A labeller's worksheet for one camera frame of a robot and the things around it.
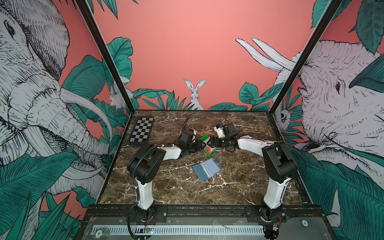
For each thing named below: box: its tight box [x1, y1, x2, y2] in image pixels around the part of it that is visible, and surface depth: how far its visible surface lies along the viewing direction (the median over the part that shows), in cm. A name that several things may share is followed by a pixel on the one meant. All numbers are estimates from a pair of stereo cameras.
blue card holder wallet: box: [193, 157, 222, 182], surface depth 91 cm
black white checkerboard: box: [128, 116, 154, 143], surface depth 106 cm
